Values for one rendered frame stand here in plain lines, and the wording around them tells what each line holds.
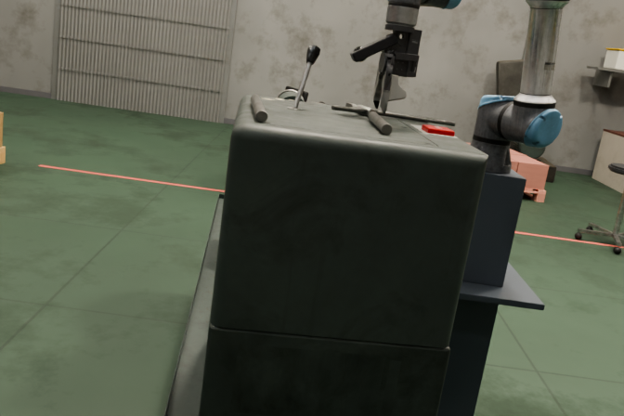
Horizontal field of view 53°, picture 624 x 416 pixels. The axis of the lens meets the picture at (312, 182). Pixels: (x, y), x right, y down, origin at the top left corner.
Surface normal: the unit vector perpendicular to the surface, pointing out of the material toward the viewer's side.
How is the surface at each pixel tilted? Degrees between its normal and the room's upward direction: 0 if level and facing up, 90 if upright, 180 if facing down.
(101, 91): 90
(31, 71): 90
